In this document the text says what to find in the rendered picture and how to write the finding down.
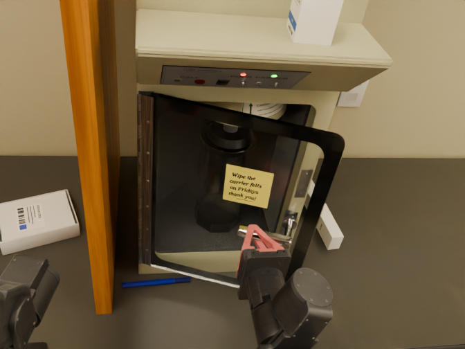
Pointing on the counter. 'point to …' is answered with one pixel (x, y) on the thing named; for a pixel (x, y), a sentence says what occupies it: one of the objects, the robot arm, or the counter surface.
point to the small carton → (313, 21)
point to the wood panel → (95, 130)
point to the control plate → (288, 80)
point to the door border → (145, 145)
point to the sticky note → (247, 185)
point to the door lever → (274, 233)
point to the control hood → (253, 48)
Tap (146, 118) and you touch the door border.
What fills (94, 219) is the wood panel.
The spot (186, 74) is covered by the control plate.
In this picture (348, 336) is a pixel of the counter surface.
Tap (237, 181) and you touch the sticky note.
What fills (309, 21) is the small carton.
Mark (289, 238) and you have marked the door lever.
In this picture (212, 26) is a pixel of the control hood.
